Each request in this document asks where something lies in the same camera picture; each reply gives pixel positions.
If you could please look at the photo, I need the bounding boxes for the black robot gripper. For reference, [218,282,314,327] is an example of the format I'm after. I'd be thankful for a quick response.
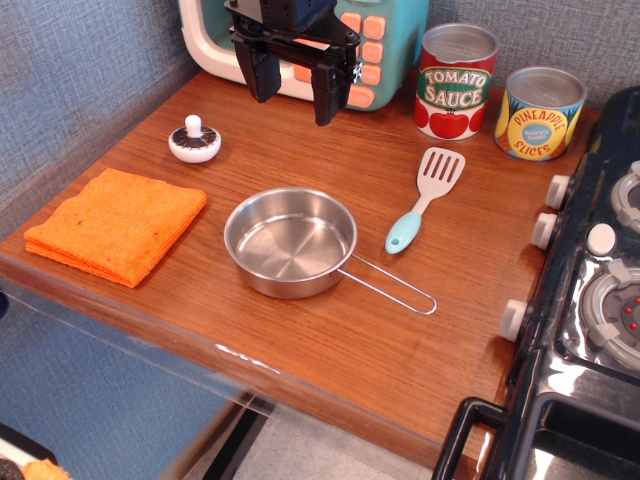
[225,1,360,126]

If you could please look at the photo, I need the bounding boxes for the white spatula teal handle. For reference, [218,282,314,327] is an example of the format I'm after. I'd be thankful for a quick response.
[385,147,466,255]

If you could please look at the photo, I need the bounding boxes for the folded orange cloth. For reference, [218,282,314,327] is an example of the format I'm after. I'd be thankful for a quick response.
[24,168,207,288]

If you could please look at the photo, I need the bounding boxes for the toy microwave teal and cream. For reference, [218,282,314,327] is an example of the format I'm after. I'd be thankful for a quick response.
[178,0,430,111]

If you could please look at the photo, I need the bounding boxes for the white toy mushroom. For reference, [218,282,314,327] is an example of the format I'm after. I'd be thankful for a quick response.
[168,114,222,164]

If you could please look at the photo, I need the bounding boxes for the tomato sauce can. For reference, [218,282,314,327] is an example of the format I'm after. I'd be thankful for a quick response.
[414,23,498,140]

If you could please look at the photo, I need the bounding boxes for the small steel saucepan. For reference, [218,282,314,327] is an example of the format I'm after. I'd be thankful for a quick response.
[224,186,438,316]

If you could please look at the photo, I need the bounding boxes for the pineapple slices can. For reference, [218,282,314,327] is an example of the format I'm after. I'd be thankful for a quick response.
[494,66,587,162]

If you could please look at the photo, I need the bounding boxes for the white stove knob upper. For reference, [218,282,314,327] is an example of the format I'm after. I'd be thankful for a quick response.
[545,175,571,210]

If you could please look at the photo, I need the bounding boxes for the white stove knob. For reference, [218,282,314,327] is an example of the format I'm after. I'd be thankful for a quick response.
[545,175,571,210]
[530,213,557,250]
[499,299,528,342]

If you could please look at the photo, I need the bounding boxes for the white stove knob middle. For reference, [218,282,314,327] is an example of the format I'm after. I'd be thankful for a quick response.
[530,213,557,250]

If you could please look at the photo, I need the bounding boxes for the white stove knob lower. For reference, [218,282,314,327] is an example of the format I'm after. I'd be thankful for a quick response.
[499,299,528,342]

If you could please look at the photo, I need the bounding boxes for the white round stove button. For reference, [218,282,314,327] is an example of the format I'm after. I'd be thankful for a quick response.
[586,223,616,256]

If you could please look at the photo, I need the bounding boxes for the grey stove burner rear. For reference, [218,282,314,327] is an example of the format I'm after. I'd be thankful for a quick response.
[611,161,640,233]

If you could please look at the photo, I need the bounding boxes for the grey stove burner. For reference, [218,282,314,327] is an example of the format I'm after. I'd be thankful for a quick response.
[611,161,640,233]
[581,260,639,371]

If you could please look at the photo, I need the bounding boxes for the clear acrylic table guard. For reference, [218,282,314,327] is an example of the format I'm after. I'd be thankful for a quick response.
[1,281,431,479]

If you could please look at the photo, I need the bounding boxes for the grey stove burner front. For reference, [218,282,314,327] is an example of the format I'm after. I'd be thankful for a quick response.
[581,260,639,371]

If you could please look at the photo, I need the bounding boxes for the black toy stove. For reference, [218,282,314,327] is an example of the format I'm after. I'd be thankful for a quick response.
[432,85,640,480]

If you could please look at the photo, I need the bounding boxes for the orange fuzzy object corner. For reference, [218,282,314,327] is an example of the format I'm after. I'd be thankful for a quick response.
[23,459,71,480]

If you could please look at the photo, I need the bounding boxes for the black oven door handle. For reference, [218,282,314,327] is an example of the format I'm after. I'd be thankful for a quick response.
[432,397,507,480]

